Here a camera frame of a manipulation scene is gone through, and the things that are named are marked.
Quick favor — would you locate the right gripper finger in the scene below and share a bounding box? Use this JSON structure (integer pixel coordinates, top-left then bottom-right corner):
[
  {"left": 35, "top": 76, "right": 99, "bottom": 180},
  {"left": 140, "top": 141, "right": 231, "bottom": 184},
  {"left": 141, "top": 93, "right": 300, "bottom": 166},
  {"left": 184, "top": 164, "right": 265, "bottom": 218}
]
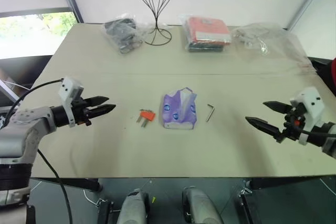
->
[
  {"left": 245, "top": 116, "right": 284, "bottom": 141},
  {"left": 262, "top": 100, "right": 292, "bottom": 114}
]

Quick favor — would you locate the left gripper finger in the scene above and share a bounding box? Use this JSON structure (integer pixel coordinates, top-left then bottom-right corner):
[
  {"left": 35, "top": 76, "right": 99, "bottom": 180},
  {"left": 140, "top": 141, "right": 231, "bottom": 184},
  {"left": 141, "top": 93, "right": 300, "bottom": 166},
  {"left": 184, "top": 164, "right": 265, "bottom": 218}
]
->
[
  {"left": 88, "top": 104, "right": 117, "bottom": 119},
  {"left": 83, "top": 95, "right": 110, "bottom": 107}
]

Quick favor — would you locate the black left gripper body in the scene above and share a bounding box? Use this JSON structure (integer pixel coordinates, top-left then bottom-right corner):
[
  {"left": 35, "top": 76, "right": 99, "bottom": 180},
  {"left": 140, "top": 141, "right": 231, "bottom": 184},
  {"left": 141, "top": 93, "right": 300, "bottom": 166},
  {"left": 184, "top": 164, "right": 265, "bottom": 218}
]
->
[{"left": 71, "top": 98, "right": 93, "bottom": 126}]

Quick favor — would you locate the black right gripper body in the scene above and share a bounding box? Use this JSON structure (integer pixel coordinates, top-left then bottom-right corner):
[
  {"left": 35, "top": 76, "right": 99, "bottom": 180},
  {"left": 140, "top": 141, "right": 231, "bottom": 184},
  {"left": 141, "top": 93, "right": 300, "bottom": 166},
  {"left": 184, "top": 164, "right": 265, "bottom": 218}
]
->
[{"left": 275, "top": 103, "right": 307, "bottom": 144}]

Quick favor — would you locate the red rectangular block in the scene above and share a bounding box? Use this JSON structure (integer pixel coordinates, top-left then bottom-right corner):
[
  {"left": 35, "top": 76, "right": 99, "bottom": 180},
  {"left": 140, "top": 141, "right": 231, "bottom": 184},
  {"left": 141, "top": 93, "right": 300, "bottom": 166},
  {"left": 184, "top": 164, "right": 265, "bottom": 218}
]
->
[{"left": 140, "top": 110, "right": 157, "bottom": 122}]

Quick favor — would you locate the metal hex key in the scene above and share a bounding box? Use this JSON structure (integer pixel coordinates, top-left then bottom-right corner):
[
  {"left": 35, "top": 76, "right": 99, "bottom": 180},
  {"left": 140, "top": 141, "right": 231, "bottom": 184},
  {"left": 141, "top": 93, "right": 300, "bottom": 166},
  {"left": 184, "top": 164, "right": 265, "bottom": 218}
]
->
[{"left": 205, "top": 103, "right": 216, "bottom": 123}]

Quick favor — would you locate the clear crumpled plastic bag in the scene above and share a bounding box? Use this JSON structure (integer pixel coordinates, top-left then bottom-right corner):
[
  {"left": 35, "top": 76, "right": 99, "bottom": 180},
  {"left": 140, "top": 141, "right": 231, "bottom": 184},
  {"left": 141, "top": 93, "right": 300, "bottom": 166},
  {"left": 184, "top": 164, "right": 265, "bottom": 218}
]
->
[{"left": 232, "top": 22, "right": 318, "bottom": 76}]

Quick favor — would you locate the plastic bag with black items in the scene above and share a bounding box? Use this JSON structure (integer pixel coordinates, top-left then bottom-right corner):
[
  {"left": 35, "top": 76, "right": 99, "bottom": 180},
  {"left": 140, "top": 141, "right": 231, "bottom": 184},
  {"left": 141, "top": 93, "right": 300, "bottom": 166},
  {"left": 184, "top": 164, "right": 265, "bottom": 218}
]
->
[{"left": 100, "top": 12, "right": 144, "bottom": 56}]

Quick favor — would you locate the purple tissue pack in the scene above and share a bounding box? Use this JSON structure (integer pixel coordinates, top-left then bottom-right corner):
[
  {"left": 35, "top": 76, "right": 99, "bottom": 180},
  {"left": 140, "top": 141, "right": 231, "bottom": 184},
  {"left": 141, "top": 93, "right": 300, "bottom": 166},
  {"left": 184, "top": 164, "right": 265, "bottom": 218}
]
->
[{"left": 160, "top": 86, "right": 198, "bottom": 131}]

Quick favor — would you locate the black table leg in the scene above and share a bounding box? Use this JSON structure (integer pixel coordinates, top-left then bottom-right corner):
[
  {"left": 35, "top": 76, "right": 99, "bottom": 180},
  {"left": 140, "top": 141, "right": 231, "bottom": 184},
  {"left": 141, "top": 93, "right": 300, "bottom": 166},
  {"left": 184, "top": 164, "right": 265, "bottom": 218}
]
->
[
  {"left": 96, "top": 198, "right": 114, "bottom": 224},
  {"left": 237, "top": 180, "right": 259, "bottom": 224}
]

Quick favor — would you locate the window with green trees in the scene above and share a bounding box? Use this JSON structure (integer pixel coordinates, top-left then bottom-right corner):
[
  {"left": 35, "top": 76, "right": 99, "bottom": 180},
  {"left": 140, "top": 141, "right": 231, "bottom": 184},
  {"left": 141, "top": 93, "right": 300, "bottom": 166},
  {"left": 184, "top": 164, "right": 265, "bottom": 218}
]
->
[{"left": 0, "top": 10, "right": 80, "bottom": 60}]

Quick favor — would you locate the grey rounded robot leg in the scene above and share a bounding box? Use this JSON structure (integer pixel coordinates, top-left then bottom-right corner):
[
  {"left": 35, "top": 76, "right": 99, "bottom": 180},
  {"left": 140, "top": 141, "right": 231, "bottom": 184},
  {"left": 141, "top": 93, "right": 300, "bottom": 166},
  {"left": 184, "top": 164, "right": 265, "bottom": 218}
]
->
[
  {"left": 182, "top": 185, "right": 226, "bottom": 224},
  {"left": 116, "top": 188, "right": 152, "bottom": 224}
]

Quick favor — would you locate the plastic bag with red books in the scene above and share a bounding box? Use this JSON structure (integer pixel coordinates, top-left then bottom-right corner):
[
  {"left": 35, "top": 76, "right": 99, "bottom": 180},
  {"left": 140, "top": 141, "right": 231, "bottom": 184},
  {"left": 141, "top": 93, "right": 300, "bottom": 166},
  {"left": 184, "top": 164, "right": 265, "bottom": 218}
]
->
[{"left": 179, "top": 13, "right": 232, "bottom": 54}]

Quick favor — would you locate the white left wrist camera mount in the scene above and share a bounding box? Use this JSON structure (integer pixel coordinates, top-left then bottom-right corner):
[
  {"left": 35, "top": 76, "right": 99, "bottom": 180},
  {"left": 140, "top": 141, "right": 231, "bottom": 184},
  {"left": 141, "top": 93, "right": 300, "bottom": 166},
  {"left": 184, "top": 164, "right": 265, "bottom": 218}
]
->
[{"left": 58, "top": 76, "right": 85, "bottom": 129}]

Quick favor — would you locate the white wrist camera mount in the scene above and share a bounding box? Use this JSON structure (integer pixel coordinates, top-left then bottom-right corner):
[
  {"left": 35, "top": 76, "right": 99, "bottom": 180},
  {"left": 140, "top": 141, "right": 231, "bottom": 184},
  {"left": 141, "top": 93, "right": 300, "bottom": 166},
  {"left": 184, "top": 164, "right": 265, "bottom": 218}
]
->
[
  {"left": 58, "top": 76, "right": 85, "bottom": 129},
  {"left": 289, "top": 87, "right": 327, "bottom": 131}
]

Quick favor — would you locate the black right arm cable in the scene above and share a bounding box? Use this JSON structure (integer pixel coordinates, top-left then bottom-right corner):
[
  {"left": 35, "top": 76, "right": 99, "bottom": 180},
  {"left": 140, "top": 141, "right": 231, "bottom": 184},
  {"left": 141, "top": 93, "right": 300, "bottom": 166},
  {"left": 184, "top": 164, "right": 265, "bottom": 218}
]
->
[{"left": 288, "top": 119, "right": 336, "bottom": 138}]

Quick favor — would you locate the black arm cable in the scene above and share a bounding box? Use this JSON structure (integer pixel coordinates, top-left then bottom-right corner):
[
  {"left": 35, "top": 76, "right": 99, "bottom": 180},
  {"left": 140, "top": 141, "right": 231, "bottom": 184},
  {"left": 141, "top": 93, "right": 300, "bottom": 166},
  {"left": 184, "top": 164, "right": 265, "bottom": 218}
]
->
[
  {"left": 4, "top": 78, "right": 65, "bottom": 125},
  {"left": 288, "top": 119, "right": 336, "bottom": 138}
]

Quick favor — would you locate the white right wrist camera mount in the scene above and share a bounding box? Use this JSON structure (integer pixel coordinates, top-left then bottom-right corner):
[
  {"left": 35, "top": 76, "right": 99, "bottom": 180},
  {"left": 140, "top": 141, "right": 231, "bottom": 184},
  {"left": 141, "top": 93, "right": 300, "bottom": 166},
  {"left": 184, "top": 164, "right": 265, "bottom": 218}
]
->
[{"left": 289, "top": 87, "right": 327, "bottom": 131}]

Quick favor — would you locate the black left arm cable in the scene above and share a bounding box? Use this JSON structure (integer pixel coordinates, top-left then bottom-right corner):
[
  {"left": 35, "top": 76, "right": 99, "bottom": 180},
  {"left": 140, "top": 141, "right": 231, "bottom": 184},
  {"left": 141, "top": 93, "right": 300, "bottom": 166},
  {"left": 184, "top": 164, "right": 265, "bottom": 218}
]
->
[{"left": 4, "top": 78, "right": 65, "bottom": 125}]

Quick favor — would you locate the black body cable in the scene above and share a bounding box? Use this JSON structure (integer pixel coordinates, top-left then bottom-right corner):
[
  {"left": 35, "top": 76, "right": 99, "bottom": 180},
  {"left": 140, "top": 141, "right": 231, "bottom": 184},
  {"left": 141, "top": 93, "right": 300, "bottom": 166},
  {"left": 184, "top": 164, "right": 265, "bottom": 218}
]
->
[{"left": 37, "top": 148, "right": 74, "bottom": 224}]

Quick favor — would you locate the black wire stand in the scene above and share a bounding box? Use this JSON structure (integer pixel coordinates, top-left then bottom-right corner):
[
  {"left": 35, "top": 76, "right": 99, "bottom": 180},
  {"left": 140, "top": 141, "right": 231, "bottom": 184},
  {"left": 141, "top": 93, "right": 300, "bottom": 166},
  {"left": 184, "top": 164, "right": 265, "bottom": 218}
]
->
[{"left": 136, "top": 0, "right": 176, "bottom": 46}]

